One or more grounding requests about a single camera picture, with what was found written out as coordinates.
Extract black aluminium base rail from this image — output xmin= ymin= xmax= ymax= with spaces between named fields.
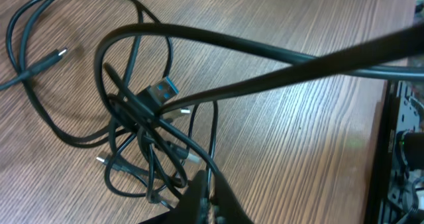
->
xmin=363 ymin=78 xmax=424 ymax=224

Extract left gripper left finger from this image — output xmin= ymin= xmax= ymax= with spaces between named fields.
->
xmin=140 ymin=170 xmax=208 ymax=224

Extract black usb cables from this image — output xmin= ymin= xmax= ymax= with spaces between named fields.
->
xmin=0 ymin=0 xmax=424 ymax=211

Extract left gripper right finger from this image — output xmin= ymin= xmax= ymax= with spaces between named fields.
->
xmin=211 ymin=174 xmax=253 ymax=224

